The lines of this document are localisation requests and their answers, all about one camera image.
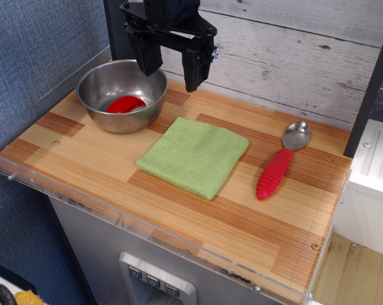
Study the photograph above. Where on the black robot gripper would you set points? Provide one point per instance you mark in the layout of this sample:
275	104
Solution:
176	25

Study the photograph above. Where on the red-handled metal spoon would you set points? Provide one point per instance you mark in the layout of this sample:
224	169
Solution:
296	136

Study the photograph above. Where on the green rag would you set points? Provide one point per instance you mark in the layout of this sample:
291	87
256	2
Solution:
194	156

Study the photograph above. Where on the red pepper toy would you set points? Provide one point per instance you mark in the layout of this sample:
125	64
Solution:
125	104

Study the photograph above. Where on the stainless steel bowl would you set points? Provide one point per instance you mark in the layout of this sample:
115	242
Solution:
102	85

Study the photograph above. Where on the clear acrylic table guard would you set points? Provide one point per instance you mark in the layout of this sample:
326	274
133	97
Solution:
262	245

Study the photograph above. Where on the silver toy fridge cabinet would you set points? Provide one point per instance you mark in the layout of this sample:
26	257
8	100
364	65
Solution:
97	245

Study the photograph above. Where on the dispenser button panel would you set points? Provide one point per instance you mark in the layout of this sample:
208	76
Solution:
147	283

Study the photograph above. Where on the white appliance at right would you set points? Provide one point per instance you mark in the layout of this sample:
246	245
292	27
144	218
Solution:
359	216

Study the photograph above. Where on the black vertical post left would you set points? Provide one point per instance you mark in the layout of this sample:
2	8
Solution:
118	40

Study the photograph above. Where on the black vertical post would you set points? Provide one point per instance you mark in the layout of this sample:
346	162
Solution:
366	107
118	40

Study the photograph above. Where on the black vertical post right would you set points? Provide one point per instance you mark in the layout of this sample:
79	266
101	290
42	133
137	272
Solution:
366	107

